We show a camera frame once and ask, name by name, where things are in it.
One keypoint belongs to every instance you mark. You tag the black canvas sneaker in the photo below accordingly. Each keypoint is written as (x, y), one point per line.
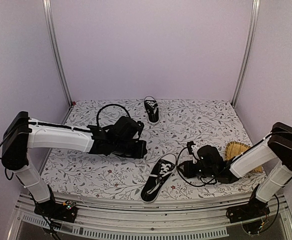
(152, 109)
(160, 173)

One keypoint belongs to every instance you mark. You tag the front aluminium rail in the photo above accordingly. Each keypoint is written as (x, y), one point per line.
(113, 219)

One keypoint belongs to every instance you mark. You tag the left aluminium frame post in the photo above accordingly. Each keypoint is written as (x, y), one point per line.
(54, 44)

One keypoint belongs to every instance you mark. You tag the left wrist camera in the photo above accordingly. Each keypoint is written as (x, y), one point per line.
(140, 127)

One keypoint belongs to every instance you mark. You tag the floral patterned table mat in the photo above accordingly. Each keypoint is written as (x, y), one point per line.
(205, 122)

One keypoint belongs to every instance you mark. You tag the right aluminium frame post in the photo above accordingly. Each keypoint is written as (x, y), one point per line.
(247, 52)

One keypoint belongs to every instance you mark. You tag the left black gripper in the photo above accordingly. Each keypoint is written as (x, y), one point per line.
(141, 151)

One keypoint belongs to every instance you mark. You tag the woven bamboo tray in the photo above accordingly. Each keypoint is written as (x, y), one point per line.
(235, 148)

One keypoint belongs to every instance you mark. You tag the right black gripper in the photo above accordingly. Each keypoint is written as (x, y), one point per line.
(188, 172)

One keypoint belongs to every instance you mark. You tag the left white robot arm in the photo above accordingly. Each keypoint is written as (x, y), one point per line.
(121, 139)

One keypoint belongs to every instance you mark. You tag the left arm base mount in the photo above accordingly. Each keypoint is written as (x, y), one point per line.
(56, 211)

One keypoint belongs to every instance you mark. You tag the aluminium frame post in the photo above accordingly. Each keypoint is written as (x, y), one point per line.
(54, 44)
(247, 52)

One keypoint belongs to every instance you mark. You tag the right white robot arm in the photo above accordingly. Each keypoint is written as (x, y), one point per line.
(276, 145)

